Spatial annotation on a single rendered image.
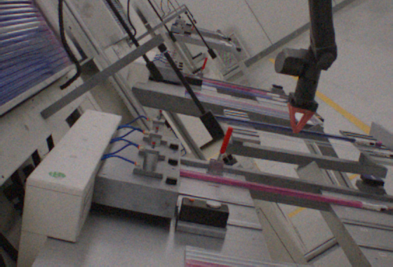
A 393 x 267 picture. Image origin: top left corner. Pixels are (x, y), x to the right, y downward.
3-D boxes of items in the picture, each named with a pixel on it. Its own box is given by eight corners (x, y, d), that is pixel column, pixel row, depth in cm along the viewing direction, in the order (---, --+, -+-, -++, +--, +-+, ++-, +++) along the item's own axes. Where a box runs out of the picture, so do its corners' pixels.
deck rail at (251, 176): (389, 219, 130) (396, 196, 129) (392, 223, 128) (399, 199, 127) (96, 166, 126) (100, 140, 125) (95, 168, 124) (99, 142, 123)
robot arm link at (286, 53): (337, 57, 139) (328, 35, 145) (298, 48, 136) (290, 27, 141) (316, 89, 148) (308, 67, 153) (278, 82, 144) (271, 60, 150)
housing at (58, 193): (111, 176, 125) (123, 115, 122) (70, 279, 77) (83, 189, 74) (77, 168, 124) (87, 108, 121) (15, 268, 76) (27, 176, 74)
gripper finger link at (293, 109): (284, 133, 149) (293, 99, 147) (280, 126, 156) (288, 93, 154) (308, 138, 150) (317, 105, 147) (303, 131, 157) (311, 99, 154)
